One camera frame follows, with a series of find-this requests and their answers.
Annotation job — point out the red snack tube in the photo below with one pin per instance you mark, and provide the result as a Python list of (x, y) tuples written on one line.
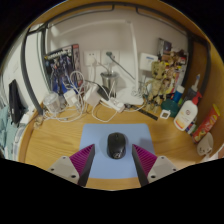
[(206, 124)]

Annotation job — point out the white wall box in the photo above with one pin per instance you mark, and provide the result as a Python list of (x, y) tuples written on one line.
[(148, 61)]

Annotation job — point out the robot model kit box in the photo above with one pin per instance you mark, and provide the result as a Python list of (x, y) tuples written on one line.
[(61, 68)]

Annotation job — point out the black computer mouse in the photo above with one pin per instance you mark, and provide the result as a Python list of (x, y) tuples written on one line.
[(116, 145)]

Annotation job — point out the small clear plastic bag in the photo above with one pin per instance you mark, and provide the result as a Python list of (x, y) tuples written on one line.
[(38, 121)]

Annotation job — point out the grey metal frame post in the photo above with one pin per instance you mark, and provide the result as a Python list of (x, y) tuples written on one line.
[(27, 73)]

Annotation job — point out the blue mouse pad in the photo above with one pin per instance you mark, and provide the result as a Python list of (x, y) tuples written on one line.
[(96, 136)]

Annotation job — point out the steel cup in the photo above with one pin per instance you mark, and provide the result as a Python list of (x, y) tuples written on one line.
[(109, 80)]

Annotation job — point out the black plug adapter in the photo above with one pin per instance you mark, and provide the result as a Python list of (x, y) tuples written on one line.
[(104, 92)]

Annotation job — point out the round green tin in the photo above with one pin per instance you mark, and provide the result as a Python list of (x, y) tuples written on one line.
[(170, 107)]

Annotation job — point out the teal and checkered bedding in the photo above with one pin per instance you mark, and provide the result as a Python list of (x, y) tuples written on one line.
[(6, 133)]

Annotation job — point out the dark nozzle-top bottle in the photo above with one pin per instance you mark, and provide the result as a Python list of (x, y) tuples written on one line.
[(192, 90)]

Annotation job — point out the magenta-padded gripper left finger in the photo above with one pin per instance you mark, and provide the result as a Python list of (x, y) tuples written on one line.
[(68, 168)]

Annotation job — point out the clear lidded plastic container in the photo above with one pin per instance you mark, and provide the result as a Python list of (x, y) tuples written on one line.
[(52, 102)]

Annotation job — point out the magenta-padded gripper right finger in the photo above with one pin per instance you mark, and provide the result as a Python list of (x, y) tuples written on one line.
[(156, 168)]

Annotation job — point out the white power strip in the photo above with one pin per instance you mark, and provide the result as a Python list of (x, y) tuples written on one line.
[(113, 105)]

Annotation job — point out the brown tree creature figurine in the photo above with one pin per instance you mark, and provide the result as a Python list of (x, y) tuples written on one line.
[(158, 83)]

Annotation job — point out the white red-capped lotion bottle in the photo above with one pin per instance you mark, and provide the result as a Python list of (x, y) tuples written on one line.
[(186, 115)]

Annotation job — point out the blue-capped bottle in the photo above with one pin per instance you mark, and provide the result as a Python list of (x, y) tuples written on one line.
[(178, 95)]

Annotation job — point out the white wall socket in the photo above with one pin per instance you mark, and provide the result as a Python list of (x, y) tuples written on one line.
[(92, 58), (111, 60)]

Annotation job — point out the white cube charger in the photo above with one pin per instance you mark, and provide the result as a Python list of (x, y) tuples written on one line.
[(70, 97)]

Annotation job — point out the black backpack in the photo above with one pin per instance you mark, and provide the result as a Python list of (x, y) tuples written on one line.
[(16, 101)]

